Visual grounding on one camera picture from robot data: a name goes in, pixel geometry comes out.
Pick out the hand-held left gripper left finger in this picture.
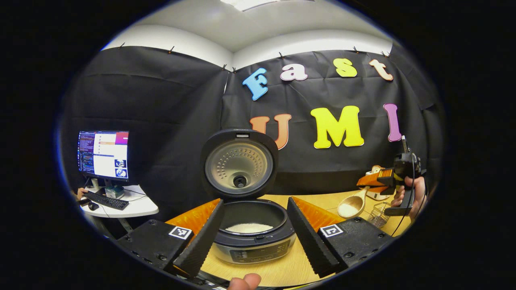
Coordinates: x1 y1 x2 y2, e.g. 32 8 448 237
117 199 226 278

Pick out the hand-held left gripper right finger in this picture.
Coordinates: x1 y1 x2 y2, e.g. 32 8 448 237
286 197 393 278

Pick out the wire chopstick holder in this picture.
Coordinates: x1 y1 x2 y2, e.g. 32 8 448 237
367 201 391 229

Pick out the wooden spoon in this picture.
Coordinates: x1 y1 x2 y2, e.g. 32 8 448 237
337 186 370 219

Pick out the black silver rice cooker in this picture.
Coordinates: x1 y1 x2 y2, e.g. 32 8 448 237
200 129 297 264

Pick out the white toaster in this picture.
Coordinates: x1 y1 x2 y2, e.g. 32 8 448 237
365 165 395 201

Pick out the white side table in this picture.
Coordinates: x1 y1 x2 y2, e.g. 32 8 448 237
79 184 160 234

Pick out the black keyboard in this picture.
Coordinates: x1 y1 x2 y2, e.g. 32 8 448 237
83 191 129 211

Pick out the black backdrop cloth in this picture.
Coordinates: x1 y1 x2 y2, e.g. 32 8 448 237
60 42 444 222

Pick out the computer monitor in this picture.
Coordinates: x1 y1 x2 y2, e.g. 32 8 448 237
77 130 130 182

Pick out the ceiling light panel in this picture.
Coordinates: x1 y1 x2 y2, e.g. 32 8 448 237
221 0 315 12

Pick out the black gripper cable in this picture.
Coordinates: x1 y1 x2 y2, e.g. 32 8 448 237
390 177 428 237

